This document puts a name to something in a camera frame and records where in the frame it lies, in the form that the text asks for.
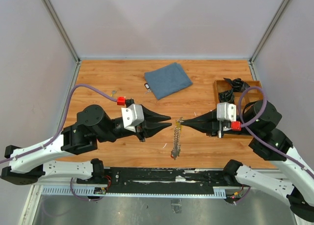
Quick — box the metal key organizer ring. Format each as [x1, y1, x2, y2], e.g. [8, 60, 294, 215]
[170, 116, 184, 161]

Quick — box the dark rolled tie middle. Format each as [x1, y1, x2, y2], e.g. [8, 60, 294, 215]
[218, 89, 235, 104]

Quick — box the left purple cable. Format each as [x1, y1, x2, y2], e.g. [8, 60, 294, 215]
[0, 84, 127, 201]

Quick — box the black key fob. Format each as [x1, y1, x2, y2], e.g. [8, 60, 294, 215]
[144, 83, 150, 90]

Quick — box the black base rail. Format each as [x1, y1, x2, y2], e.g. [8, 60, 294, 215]
[75, 167, 241, 195]

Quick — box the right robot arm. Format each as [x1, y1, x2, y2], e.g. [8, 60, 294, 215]
[182, 100, 314, 222]

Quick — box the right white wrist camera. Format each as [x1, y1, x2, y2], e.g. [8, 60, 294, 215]
[216, 102, 237, 122]

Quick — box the folded blue cloth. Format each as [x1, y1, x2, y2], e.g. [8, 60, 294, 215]
[144, 62, 193, 100]

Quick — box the wooden compartment tray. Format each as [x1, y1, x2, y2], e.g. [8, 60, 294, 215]
[213, 80, 263, 139]

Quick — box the dark rolled tie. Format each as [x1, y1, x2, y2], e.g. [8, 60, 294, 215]
[224, 78, 250, 93]
[218, 89, 235, 104]

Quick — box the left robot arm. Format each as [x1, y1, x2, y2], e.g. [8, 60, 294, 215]
[0, 104, 171, 185]

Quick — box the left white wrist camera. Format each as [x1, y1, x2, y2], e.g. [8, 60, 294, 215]
[121, 104, 144, 131]

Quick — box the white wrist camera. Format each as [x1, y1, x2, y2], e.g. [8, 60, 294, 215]
[121, 104, 144, 131]
[216, 102, 237, 122]

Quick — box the dark rolled tie top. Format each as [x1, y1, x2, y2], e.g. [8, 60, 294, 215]
[224, 78, 250, 93]

